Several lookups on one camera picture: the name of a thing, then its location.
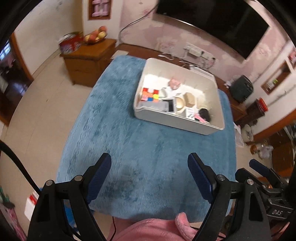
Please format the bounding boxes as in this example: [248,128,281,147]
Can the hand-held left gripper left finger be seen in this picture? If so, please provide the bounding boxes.
[28,153,112,241]

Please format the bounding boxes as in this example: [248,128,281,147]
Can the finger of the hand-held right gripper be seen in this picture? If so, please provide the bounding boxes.
[235,168,269,193]
[249,159,278,181]

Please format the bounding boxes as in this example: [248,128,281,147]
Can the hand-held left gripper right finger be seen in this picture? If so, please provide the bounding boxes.
[188,153,271,241]

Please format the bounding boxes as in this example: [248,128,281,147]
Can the black plug charger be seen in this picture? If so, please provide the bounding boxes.
[199,108,211,122]

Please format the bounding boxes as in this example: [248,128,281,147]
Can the white plastic storage bin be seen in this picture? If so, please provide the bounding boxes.
[134,58,225,135]

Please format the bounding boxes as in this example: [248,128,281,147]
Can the white digital camera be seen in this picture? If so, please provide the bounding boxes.
[159,98,175,113]

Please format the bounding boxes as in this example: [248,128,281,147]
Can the beige plastic case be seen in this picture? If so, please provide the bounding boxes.
[184,92,197,107]

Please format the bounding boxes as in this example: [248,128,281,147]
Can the small white box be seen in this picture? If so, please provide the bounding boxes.
[162,87,183,98]

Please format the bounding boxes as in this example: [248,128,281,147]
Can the colourful puzzle cube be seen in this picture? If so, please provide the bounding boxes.
[141,88,160,102]

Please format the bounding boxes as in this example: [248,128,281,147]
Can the amber jar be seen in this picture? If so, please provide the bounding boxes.
[250,144,262,156]

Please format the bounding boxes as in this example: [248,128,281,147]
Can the clear crumpled plastic bag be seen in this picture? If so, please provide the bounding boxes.
[260,139,274,159]

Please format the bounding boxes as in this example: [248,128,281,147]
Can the white plastic bag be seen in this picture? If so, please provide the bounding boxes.
[233,123,244,147]

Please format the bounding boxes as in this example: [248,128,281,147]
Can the blue fleece blanket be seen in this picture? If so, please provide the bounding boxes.
[57,56,237,219]

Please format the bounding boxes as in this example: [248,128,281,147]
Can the red-lidded dark bin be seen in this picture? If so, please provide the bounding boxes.
[246,98,265,121]

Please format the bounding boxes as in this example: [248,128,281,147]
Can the red lidded container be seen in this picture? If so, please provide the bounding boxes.
[257,97,269,113]

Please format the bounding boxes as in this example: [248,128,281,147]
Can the pink fleece robe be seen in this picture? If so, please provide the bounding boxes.
[114,212,226,241]

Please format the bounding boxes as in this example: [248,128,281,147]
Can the white and red box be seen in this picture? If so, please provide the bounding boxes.
[24,192,40,220]

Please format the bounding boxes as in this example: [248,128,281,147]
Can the black air fryer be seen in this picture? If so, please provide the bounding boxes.
[229,75,253,103]

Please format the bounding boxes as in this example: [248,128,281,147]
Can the white slatted device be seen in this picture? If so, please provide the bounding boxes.
[190,66,214,79]

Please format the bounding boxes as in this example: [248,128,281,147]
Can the wooden side cabinet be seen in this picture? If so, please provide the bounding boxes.
[60,38,117,87]

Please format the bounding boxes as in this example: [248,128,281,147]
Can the red gift box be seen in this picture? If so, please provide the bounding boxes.
[58,32,84,54]

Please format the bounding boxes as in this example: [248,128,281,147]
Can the bowl of fruit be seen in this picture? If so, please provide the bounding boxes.
[84,26,108,44]

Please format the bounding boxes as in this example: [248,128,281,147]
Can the pink dumbbells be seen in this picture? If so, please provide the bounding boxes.
[92,0,110,16]

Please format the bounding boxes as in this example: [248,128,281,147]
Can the black strap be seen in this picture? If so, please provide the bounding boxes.
[0,141,42,193]

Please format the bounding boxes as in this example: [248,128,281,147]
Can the wooden wall shelf niches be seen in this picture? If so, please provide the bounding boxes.
[261,46,296,94]
[88,0,112,20]

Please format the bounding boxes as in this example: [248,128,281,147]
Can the white wall power strip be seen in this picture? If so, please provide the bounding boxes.
[184,43,215,61]

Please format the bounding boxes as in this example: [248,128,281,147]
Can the black wall television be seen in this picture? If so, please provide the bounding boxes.
[156,0,271,60]

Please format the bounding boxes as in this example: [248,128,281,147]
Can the black television cable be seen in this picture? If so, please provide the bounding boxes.
[118,0,160,44]

